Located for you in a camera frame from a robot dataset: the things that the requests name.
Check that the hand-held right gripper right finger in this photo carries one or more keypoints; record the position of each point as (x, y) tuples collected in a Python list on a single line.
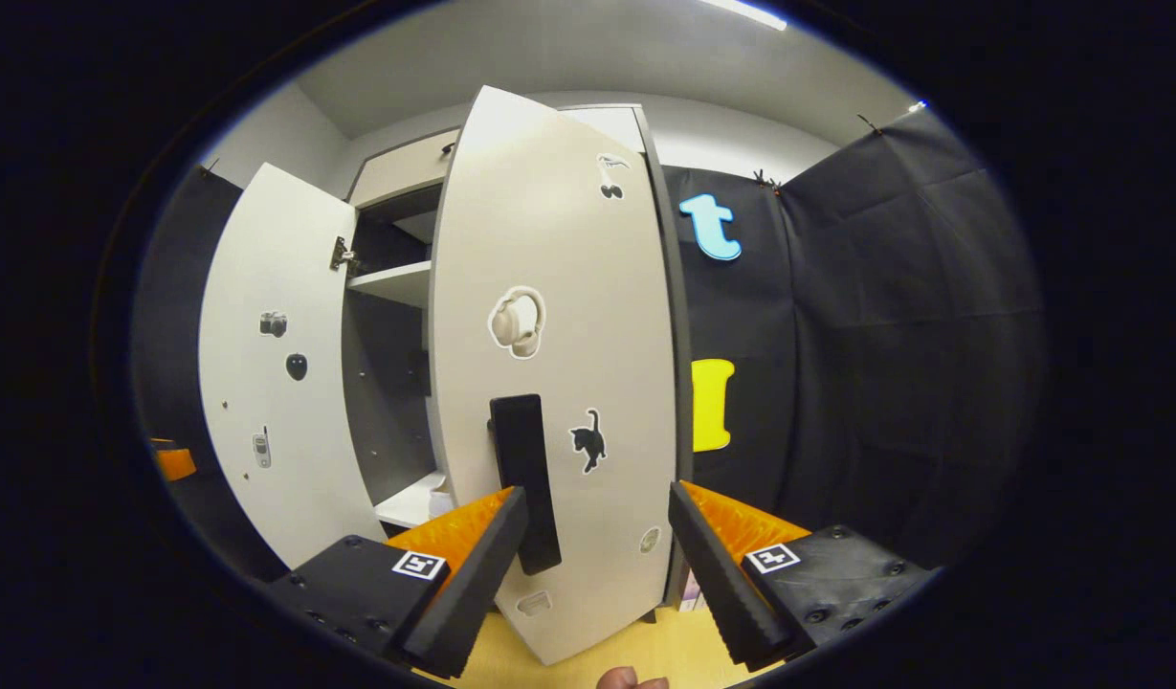
[(712, 584)]

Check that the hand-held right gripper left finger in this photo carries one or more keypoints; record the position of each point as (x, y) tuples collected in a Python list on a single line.
[(477, 574)]

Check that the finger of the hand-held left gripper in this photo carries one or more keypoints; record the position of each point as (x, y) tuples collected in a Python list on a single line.
[(176, 464)]

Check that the white cabinet door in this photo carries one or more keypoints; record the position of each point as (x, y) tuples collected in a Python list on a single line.
[(281, 459), (597, 287)]

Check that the white shoe cabinet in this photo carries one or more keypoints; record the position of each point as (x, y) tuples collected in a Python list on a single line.
[(396, 383)]

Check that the white cabinet shelf board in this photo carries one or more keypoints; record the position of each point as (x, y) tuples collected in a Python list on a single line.
[(406, 507), (396, 282)]

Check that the metal door hinge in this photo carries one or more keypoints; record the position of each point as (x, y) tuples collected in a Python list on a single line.
[(343, 255)]

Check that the small white box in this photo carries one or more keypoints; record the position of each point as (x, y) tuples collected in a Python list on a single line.
[(693, 598)]

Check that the black backdrop cloth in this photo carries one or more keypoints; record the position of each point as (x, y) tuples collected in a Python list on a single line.
[(176, 335), (884, 335)]

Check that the black cloth clip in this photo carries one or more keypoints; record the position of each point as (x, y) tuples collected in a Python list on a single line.
[(767, 182), (868, 123), (210, 167)]

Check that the long ceiling light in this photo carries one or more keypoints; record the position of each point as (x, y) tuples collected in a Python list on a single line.
[(750, 13)]

